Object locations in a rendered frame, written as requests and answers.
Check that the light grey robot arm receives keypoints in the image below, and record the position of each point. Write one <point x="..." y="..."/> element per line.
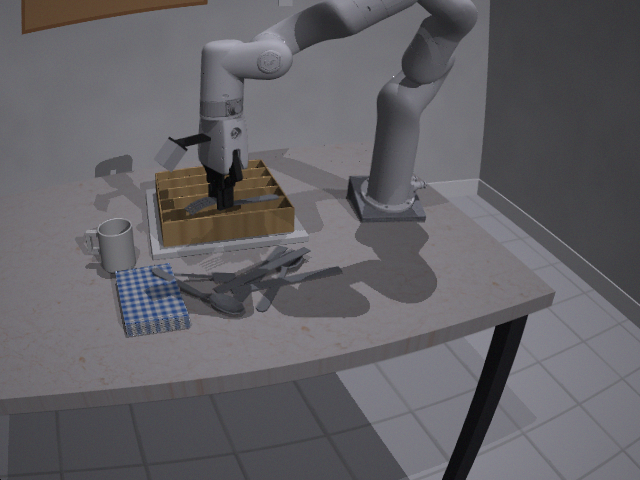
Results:
<point x="400" y="102"/>

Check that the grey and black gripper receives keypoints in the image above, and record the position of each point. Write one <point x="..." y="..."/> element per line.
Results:
<point x="220" y="155"/>

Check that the blue and white checked towel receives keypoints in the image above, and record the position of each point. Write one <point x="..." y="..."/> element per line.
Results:
<point x="149" y="303"/>

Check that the grey mug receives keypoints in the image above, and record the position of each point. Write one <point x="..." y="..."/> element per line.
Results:
<point x="115" y="243"/>

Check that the wooden divided tray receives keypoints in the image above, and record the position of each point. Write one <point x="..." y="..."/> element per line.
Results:
<point x="210" y="224"/>

